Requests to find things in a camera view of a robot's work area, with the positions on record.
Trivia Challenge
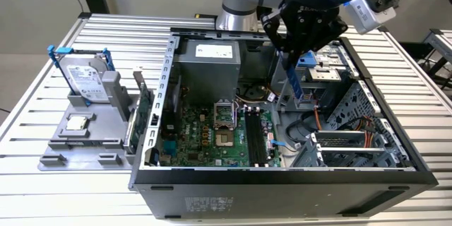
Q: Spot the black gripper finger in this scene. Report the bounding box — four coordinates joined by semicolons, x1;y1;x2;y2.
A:
259;7;293;57
299;16;349;59

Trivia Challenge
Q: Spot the metal disk bay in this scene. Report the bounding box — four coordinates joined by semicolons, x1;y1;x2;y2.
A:
291;129;389;168

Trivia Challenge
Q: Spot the white wire bundle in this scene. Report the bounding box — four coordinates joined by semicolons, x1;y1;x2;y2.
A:
234;93;275;104

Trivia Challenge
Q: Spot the metal socket cover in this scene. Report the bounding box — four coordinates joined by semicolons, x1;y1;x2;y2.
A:
213;101;235;129

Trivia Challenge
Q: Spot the hard disk in blue carrier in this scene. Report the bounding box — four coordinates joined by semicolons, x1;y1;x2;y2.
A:
46;46;114;105

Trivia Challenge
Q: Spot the black PC case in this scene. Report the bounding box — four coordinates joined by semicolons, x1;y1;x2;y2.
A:
126;26;438;220

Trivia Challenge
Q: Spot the locking lever wire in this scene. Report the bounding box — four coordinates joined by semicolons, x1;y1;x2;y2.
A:
230;103;238;129

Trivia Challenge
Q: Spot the silver CPU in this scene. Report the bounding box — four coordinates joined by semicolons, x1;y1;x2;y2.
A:
66;116;89;131

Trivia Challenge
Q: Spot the grey power supply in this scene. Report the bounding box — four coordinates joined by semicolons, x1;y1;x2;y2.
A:
171;39;242;105

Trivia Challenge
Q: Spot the CPU socket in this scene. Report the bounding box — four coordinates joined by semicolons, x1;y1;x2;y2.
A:
213;129;235;147

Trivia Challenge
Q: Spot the metal slat side table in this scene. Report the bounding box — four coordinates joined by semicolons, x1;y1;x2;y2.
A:
418;28;452;91

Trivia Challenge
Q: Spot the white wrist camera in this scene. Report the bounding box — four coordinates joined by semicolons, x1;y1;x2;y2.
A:
343;0;397;35

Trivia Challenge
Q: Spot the black coiled cable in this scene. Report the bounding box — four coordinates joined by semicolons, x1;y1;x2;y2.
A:
283;119;314;144

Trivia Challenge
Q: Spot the RAM stick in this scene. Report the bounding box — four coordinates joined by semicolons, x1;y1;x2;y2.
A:
278;50;306;103
65;138;121;144

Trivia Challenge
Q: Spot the green motherboard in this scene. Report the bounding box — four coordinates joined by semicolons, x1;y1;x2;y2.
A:
158;104;282;168

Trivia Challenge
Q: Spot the red orange wire bundle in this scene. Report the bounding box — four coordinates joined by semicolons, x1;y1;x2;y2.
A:
351;116;375;149

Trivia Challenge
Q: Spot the grey parts rack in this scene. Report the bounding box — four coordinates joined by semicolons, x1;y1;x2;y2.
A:
37;71;155;171

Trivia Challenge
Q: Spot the green graphics card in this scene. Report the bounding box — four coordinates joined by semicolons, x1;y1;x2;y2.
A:
122;68;155;155

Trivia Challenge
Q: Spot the blue plastic drive latch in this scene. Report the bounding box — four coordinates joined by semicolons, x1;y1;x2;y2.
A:
298;51;317;67

